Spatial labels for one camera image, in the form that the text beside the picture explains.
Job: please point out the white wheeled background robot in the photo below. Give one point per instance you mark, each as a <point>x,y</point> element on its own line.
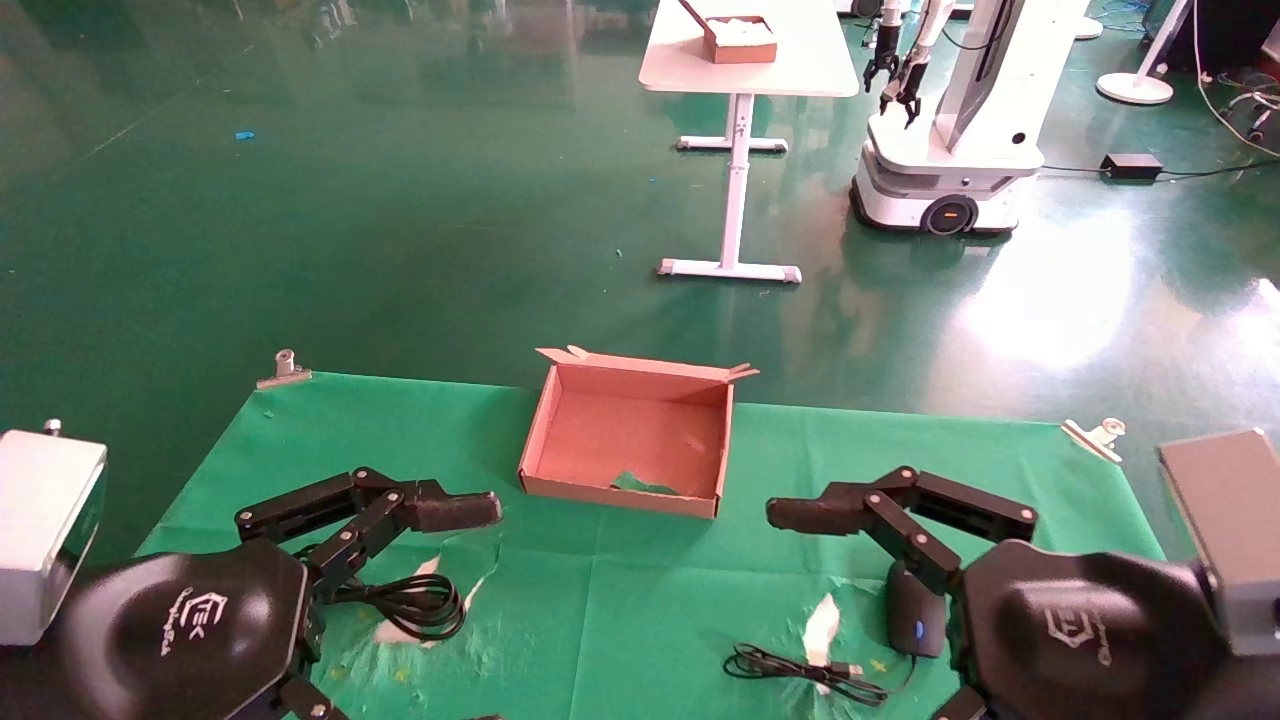
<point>950,170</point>

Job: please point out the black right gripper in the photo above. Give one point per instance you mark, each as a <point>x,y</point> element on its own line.
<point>1090,640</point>

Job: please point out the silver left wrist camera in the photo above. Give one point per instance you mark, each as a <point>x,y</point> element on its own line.
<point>45,530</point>

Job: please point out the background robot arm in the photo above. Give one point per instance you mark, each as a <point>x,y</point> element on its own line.
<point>883,60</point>
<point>908,90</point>

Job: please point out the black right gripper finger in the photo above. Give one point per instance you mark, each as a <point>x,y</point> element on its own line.
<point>810,515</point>

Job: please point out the white packing material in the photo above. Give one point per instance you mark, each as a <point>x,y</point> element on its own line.
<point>742,30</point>

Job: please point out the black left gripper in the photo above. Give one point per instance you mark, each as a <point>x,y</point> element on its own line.
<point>190,630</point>

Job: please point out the small brown cardboard box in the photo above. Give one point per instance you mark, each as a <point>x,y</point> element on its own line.
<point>745,50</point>

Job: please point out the black computer mouse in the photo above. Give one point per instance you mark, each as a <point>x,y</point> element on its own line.
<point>915,625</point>

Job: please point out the white height-adjustable table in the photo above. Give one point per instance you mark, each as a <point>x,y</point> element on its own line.
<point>740,70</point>

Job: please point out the white round stand base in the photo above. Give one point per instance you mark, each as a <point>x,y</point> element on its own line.
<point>1090,28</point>

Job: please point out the white floor stand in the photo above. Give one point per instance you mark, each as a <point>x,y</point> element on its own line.
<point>1135,88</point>

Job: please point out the green table cloth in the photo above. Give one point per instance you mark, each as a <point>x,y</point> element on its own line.
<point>620,600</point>

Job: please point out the open brown cardboard box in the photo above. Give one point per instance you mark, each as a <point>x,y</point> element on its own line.
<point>630,440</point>

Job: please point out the silver table clamp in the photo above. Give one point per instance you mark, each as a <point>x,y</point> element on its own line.
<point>1095,438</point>
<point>285,372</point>

